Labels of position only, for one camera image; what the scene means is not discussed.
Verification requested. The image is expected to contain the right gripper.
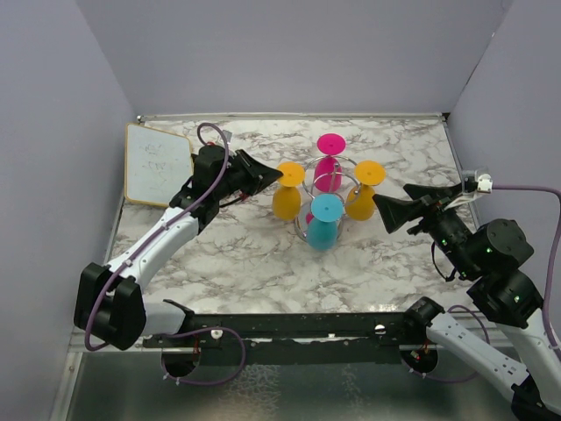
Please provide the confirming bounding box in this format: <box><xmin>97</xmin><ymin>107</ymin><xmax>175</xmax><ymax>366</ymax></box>
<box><xmin>373</xmin><ymin>181</ymin><xmax>479</xmax><ymax>276</ymax></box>

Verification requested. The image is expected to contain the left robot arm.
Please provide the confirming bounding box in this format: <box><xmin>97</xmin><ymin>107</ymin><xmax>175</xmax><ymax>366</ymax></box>
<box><xmin>74</xmin><ymin>145</ymin><xmax>282</xmax><ymax>351</ymax></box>

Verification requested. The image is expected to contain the small whiteboard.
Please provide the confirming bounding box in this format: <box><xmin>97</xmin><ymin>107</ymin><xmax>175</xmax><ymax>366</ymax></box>
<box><xmin>124</xmin><ymin>123</ymin><xmax>193</xmax><ymax>207</ymax></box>

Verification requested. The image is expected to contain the pink wine glass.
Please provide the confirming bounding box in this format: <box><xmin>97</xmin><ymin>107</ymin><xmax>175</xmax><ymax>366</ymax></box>
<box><xmin>314</xmin><ymin>133</ymin><xmax>346</xmax><ymax>193</ymax></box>

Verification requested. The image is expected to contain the blue wine glass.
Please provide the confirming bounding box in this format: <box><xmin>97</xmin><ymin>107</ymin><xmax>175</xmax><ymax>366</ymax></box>
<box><xmin>306</xmin><ymin>193</ymin><xmax>344</xmax><ymax>251</ymax></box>

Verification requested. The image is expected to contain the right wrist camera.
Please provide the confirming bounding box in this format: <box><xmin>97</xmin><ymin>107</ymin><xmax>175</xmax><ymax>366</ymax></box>
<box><xmin>444</xmin><ymin>167</ymin><xmax>494</xmax><ymax>210</ymax></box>

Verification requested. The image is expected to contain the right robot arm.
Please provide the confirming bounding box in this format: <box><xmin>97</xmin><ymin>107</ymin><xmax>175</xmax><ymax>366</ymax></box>
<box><xmin>373</xmin><ymin>176</ymin><xmax>560</xmax><ymax>420</ymax></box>

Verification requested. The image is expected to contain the chrome wine glass rack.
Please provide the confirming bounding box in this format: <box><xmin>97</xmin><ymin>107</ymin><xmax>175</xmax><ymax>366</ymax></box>
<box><xmin>294</xmin><ymin>155</ymin><xmax>359</xmax><ymax>242</ymax></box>

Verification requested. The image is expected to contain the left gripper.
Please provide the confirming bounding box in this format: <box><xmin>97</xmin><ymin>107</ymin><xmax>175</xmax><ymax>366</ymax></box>
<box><xmin>215</xmin><ymin>149</ymin><xmax>283</xmax><ymax>200</ymax></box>

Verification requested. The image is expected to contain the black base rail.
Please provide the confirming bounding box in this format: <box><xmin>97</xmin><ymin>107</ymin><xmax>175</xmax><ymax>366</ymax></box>
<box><xmin>143</xmin><ymin>312</ymin><xmax>426</xmax><ymax>367</ymax></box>

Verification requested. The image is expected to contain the yellow wine glass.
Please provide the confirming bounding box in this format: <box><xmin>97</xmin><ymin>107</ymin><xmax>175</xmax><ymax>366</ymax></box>
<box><xmin>345</xmin><ymin>161</ymin><xmax>386</xmax><ymax>221</ymax></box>
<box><xmin>272</xmin><ymin>161</ymin><xmax>305</xmax><ymax>221</ymax></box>

